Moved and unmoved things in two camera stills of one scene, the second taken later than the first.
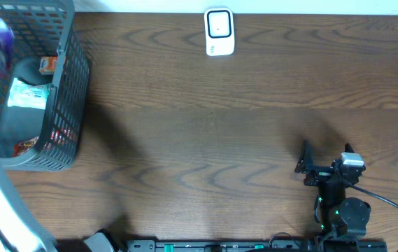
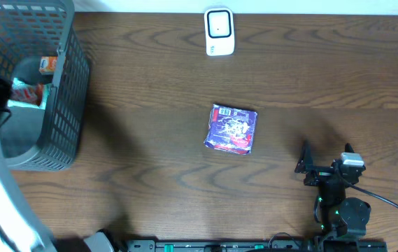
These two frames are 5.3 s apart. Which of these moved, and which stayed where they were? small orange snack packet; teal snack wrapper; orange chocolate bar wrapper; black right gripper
Moved: orange chocolate bar wrapper
Stayed: teal snack wrapper; black right gripper; small orange snack packet
